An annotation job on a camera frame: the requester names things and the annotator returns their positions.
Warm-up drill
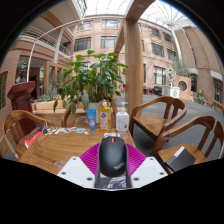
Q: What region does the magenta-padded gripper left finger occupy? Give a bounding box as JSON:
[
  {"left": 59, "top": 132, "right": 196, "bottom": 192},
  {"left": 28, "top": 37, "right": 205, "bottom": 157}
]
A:
[{"left": 57, "top": 143, "right": 101, "bottom": 190}]

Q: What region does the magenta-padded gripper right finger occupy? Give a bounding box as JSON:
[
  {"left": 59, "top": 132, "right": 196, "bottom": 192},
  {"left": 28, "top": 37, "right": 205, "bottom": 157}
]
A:
[{"left": 125, "top": 143, "right": 169, "bottom": 190}]

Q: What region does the black computer mouse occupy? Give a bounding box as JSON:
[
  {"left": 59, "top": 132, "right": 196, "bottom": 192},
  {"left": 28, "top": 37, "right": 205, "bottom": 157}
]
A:
[{"left": 98, "top": 136, "right": 129, "bottom": 178}]

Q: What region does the black notebook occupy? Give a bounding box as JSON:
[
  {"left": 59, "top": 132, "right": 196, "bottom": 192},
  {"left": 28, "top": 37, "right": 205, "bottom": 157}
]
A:
[{"left": 165, "top": 145, "right": 197, "bottom": 173}]

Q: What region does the wooden armchair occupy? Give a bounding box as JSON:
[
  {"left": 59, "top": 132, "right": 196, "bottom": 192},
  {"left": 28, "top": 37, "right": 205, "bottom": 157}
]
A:
[
  {"left": 129, "top": 95, "right": 188, "bottom": 141},
  {"left": 150, "top": 115, "right": 224, "bottom": 175},
  {"left": 62, "top": 103, "right": 88, "bottom": 128},
  {"left": 2, "top": 109, "right": 54, "bottom": 159}
]

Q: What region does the red book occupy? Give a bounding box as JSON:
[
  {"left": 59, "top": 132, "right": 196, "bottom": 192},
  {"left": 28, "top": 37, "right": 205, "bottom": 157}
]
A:
[{"left": 24, "top": 130, "right": 43, "bottom": 149}]

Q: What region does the clear plastic packet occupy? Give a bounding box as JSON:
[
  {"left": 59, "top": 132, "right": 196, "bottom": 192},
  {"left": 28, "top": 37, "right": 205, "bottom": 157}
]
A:
[{"left": 103, "top": 132, "right": 129, "bottom": 139}]

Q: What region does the blue squeeze tube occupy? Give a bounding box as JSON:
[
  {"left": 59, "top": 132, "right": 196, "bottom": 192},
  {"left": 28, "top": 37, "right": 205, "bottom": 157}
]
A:
[{"left": 85, "top": 108, "right": 97, "bottom": 134}]

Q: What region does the clear pump dispenser bottle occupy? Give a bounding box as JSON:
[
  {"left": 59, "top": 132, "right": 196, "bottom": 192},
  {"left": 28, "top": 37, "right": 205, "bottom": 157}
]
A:
[{"left": 115, "top": 101, "right": 130, "bottom": 133}]

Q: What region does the yellow liquid bottle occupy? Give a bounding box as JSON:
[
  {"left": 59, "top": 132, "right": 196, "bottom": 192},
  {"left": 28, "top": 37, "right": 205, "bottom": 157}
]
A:
[{"left": 98, "top": 99, "right": 112, "bottom": 133}]

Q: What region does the spiky agave plant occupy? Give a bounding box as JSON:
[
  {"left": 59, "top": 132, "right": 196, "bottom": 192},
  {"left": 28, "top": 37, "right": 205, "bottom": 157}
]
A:
[{"left": 33, "top": 87, "right": 58, "bottom": 103}]

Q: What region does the yellow flowering potted plant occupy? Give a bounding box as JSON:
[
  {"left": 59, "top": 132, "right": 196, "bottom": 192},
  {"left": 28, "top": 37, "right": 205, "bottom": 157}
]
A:
[{"left": 196, "top": 88, "right": 207, "bottom": 104}]

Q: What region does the large green potted plant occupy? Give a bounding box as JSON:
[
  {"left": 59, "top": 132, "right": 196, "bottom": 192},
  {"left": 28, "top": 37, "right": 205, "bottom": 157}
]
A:
[{"left": 53, "top": 49, "right": 129, "bottom": 123}]

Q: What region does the wooden support pillar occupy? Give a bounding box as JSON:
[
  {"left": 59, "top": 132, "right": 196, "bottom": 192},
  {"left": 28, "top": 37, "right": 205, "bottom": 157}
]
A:
[{"left": 114, "top": 0, "right": 156, "bottom": 116}]

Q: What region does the dark bust sculpture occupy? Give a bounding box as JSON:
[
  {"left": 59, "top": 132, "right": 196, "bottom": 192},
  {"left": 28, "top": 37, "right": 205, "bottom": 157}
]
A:
[{"left": 15, "top": 61, "right": 28, "bottom": 84}]

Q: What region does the white statue on pedestal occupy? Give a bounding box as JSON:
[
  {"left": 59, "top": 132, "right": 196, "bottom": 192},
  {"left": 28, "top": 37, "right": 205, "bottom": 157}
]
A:
[{"left": 162, "top": 67, "right": 181, "bottom": 99}]

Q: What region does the dark red wooden pedestal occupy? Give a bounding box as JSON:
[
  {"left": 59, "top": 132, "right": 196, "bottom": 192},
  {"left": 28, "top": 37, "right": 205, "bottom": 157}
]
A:
[{"left": 7, "top": 80, "right": 37, "bottom": 134}]

